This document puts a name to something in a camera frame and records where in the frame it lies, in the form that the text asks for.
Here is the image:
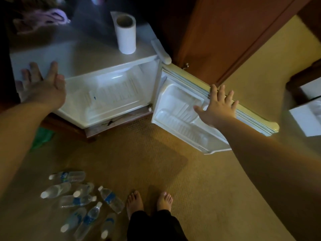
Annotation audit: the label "person's right hand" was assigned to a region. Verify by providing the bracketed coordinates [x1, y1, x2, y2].
[193, 84, 239, 128]

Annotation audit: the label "person's black trousers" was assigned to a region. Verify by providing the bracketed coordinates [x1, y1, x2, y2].
[126, 209, 189, 241]

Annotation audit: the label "person's left foot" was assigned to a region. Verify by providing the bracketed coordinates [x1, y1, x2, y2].
[126, 190, 144, 220]

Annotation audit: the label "white paper towel roll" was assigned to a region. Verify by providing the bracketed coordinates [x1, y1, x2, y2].
[110, 11, 137, 55]

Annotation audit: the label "person's left forearm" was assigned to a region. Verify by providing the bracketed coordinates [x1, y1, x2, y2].
[0, 100, 58, 196]

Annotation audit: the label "white mini fridge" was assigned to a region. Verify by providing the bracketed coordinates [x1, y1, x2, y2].
[9, 22, 280, 155]

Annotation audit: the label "green plastic bag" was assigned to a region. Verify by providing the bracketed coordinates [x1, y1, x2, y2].
[29, 128, 56, 151]

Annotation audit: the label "person's left hand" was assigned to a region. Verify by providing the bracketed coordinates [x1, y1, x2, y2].
[15, 61, 67, 112]

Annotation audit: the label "group of bottles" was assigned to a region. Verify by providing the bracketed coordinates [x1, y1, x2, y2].
[40, 170, 126, 241]

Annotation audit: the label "person's right foot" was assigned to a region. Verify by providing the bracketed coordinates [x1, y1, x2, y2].
[156, 191, 174, 212]

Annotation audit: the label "person's foot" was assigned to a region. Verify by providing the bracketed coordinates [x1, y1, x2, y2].
[156, 191, 174, 212]
[126, 190, 144, 220]

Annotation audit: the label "white rectangular box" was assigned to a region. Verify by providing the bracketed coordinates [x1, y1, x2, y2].
[288, 77, 321, 137]

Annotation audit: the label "pink cloth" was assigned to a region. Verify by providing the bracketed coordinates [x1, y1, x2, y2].
[12, 8, 71, 35]

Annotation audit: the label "person's right forearm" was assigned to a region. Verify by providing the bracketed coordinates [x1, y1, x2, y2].
[212, 116, 321, 241]

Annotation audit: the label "wooden table with yellow top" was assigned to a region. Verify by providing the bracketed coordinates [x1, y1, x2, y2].
[0, 0, 315, 145]

